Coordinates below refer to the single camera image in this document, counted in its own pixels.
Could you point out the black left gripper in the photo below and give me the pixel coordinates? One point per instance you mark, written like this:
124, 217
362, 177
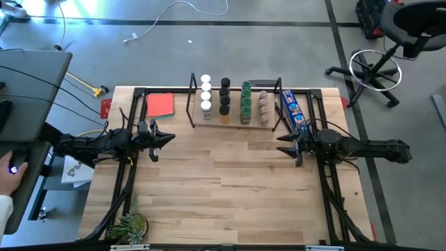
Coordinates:
144, 137

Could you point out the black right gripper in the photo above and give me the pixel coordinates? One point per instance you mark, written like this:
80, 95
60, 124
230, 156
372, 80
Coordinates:
306, 144

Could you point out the small glass jar orange label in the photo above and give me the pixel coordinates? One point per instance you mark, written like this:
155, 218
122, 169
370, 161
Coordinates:
264, 119

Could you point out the small glass jar blue label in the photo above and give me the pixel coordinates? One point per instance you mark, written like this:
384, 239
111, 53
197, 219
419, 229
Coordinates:
263, 110

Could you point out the small cork-lidded glass jar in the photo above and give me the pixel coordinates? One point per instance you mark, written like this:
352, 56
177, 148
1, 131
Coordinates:
263, 94
262, 102

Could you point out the white-lidded bagel seasoning jar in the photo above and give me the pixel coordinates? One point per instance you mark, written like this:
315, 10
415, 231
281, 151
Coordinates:
206, 106
206, 86
205, 95
205, 78

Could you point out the green-label spice jar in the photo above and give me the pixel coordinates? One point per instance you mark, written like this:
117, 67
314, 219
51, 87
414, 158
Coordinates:
246, 84
246, 102
246, 112

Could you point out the yellow-green label jar black lid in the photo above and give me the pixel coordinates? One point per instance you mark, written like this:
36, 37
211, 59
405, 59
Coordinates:
225, 100

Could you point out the black-lidded spice jar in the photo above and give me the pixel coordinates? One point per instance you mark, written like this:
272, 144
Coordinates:
224, 91

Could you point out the purple-label jar black lid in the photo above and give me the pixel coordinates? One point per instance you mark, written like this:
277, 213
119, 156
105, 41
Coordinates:
225, 82

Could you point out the person's forearm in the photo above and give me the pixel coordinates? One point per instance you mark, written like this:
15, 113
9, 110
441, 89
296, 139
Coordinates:
5, 216

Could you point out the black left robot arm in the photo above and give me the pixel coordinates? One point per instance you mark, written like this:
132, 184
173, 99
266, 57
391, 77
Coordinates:
87, 143

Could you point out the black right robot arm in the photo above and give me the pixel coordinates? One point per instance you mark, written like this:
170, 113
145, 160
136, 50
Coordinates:
366, 148

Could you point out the black metal wooden shelf rack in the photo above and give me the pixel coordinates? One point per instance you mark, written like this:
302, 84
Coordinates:
212, 122

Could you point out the teal notebook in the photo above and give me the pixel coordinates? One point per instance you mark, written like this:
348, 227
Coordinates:
167, 117

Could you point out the red notebook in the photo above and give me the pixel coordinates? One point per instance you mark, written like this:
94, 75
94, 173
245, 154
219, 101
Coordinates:
160, 104

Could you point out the blue plastic wrap box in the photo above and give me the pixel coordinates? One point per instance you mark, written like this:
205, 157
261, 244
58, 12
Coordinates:
292, 106

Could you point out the black flat device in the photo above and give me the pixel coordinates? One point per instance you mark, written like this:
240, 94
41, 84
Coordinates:
261, 83

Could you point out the white printed paper bag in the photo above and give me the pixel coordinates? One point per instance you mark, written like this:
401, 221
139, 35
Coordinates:
78, 171

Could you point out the potted succulent plant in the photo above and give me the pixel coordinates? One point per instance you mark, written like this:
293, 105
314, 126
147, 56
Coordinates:
129, 226

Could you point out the grey desk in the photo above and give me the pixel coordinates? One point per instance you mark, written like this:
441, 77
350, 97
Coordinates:
28, 87

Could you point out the black computer mouse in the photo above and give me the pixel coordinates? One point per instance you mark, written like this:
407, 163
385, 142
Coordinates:
19, 157

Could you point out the black storage crate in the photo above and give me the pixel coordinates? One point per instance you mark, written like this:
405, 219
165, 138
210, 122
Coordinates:
371, 17

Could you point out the black office stool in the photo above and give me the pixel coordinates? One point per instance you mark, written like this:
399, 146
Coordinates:
400, 35

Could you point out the person's hand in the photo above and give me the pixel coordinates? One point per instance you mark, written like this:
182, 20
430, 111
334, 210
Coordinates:
8, 179

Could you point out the black metal rig frame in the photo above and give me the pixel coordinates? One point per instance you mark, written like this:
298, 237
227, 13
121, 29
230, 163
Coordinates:
139, 92

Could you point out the silver mounting bracket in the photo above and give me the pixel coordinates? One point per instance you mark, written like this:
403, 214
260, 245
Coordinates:
129, 248
324, 248

